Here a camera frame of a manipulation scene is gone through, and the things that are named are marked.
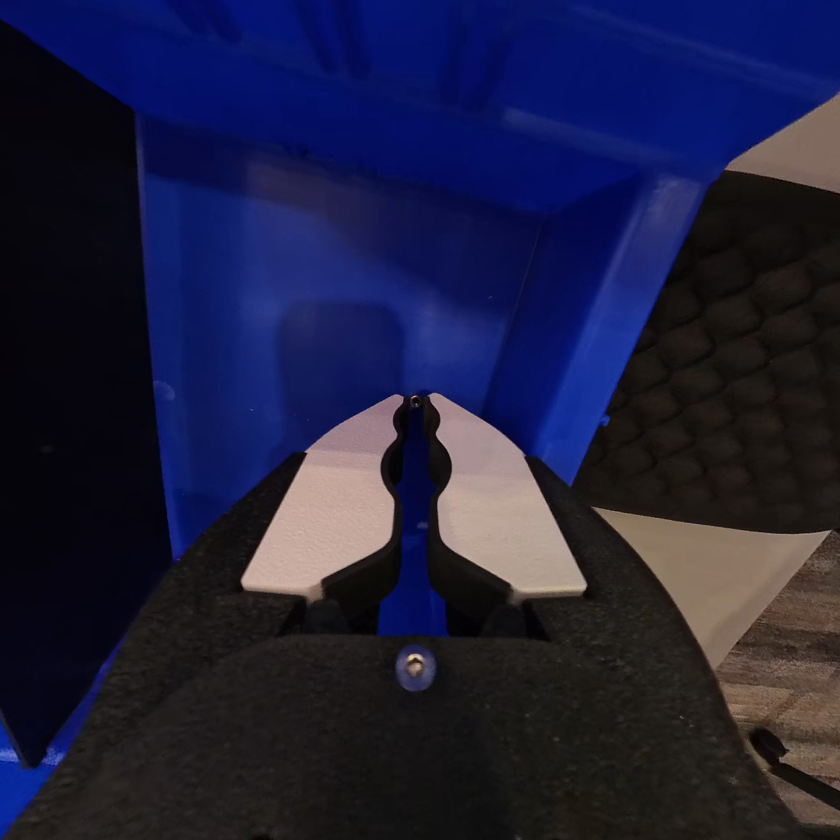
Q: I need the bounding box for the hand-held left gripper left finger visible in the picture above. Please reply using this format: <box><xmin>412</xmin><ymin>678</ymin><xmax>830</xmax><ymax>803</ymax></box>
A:
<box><xmin>239</xmin><ymin>392</ymin><xmax>412</xmax><ymax>636</ymax></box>

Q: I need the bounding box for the black egg-crate foam mat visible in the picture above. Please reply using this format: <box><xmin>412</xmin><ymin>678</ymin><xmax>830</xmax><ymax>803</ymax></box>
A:
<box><xmin>571</xmin><ymin>169</ymin><xmax>840</xmax><ymax>534</ymax></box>

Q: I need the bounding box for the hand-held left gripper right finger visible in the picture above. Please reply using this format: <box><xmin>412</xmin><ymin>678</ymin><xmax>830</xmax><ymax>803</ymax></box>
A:
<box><xmin>424</xmin><ymin>391</ymin><xmax>589</xmax><ymax>636</ymax></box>

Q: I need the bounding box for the blue plastic bin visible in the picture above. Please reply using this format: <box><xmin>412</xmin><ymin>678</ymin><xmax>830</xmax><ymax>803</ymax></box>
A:
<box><xmin>0</xmin><ymin>0</ymin><xmax>840</xmax><ymax>821</ymax></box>

